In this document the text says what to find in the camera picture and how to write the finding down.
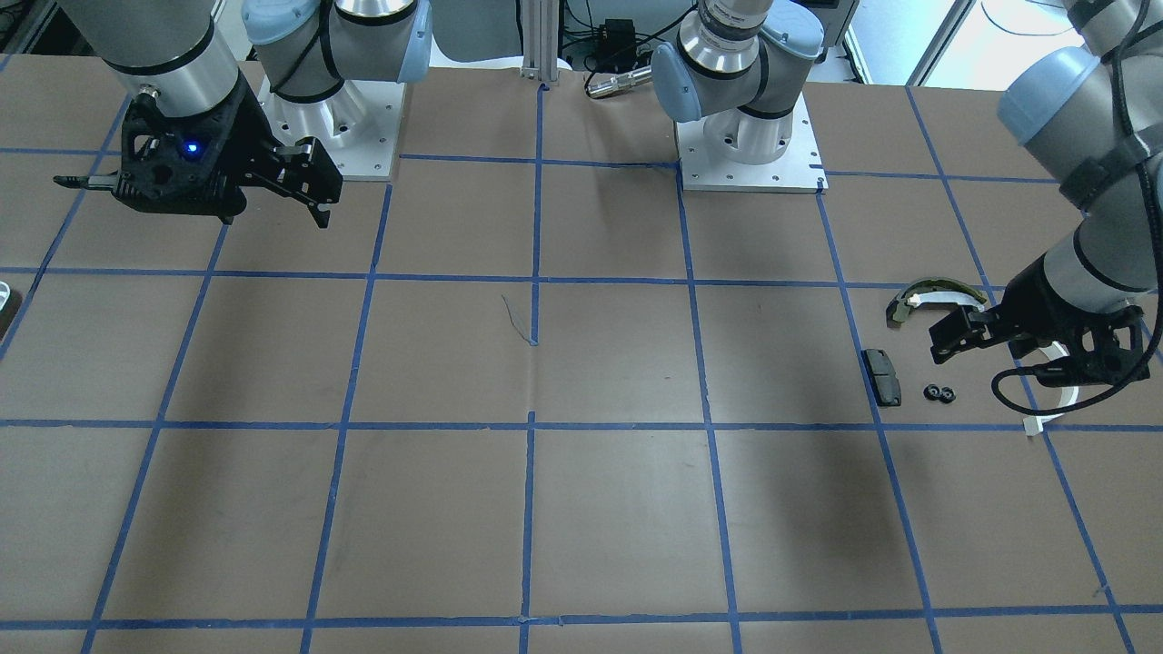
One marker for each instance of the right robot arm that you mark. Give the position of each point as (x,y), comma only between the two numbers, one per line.
(308,50)

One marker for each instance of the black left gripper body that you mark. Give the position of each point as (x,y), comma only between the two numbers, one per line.
(1038,309)

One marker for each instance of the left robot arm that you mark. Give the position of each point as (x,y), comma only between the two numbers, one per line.
(1090,116)

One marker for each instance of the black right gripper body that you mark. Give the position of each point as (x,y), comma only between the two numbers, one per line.
(239,143)

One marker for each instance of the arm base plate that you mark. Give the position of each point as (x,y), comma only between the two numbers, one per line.
(735,152)
(359,127)

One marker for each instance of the black brake pad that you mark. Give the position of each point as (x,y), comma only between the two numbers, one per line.
(883,378)

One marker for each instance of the olive curved brake shoe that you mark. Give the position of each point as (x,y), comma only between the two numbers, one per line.
(932,291)

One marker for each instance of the aluminium frame post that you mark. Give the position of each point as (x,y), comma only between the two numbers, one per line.
(540,26)

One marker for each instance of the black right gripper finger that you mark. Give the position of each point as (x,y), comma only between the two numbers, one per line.
(321,214)

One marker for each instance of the brown grid table mat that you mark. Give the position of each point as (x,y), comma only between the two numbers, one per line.
(533,395)

